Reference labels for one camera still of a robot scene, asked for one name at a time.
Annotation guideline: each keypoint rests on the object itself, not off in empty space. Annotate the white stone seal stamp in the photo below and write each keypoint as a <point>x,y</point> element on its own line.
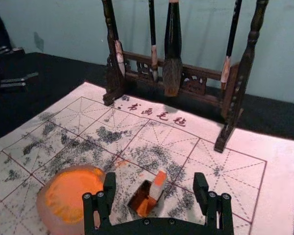
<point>158,186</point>

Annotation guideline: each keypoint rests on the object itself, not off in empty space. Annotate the round dish of orange paste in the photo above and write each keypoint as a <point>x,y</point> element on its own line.
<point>68,193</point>

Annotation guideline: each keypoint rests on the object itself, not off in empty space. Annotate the thin brush with white tip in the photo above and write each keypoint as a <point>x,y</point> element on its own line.
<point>153,36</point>

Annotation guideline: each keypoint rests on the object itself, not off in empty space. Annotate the black table cloth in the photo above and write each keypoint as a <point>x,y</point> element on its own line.
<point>58,71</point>

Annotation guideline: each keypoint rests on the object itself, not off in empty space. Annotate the brown seal holder box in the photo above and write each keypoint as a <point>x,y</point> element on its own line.
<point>140,200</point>

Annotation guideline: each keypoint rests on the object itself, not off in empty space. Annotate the dark wooden brush rack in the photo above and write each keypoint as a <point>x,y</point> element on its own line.
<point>237,98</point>

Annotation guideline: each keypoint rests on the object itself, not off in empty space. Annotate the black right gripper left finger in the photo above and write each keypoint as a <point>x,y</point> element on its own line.
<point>108,188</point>

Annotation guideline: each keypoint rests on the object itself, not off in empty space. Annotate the large brush with brown bristles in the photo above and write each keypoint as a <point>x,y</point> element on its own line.
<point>172,49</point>

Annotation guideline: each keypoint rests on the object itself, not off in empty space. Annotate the white felt calligraphy mat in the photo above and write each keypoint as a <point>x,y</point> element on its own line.
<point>210,156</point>

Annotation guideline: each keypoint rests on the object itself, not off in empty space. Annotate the thin brush with pale tip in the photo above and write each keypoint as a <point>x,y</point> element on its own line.
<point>120,57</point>
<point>231,36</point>

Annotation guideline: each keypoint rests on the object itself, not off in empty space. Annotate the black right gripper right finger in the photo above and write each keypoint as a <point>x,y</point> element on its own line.
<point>200,191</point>

